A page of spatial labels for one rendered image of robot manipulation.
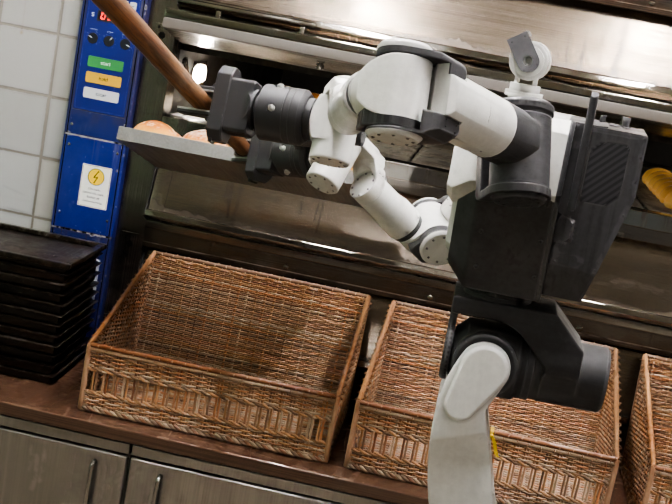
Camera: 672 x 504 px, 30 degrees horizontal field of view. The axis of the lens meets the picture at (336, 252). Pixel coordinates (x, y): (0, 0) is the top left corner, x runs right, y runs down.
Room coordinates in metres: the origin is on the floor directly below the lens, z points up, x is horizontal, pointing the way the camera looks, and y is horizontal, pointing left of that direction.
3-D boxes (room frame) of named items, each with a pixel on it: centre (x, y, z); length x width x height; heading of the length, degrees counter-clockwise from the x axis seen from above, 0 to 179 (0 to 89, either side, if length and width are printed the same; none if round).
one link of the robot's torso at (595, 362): (2.10, -0.35, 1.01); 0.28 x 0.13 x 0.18; 84
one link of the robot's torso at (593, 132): (2.10, -0.32, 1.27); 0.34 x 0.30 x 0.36; 170
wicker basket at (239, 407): (2.76, 0.19, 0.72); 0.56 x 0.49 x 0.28; 85
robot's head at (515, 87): (2.12, -0.26, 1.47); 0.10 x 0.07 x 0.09; 170
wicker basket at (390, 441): (2.70, -0.40, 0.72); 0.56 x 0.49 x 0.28; 83
